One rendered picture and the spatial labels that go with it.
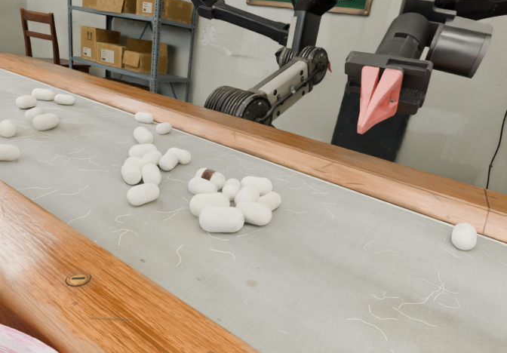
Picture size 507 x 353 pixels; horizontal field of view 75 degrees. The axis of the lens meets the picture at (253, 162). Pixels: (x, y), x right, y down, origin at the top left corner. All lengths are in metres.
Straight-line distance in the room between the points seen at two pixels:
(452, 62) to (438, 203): 0.19
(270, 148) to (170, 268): 0.29
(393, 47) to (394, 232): 0.24
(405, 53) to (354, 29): 1.94
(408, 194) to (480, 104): 1.89
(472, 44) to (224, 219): 0.38
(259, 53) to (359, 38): 0.75
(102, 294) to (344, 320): 0.14
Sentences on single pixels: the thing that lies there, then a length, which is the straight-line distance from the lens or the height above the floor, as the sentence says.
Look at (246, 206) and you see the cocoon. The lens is 0.30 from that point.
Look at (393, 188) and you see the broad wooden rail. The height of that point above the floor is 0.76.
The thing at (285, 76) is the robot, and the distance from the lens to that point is 0.86.
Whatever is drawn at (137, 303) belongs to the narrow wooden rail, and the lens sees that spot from 0.19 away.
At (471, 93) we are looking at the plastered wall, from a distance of 2.31.
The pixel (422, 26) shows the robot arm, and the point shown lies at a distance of 0.53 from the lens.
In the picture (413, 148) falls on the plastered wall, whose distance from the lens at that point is 2.35.
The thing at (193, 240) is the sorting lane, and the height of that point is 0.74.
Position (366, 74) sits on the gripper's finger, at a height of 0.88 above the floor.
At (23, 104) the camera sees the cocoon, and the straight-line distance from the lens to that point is 0.65.
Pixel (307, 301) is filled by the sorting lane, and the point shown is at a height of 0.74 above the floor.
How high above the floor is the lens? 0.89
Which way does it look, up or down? 19 degrees down
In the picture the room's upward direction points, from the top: 10 degrees clockwise
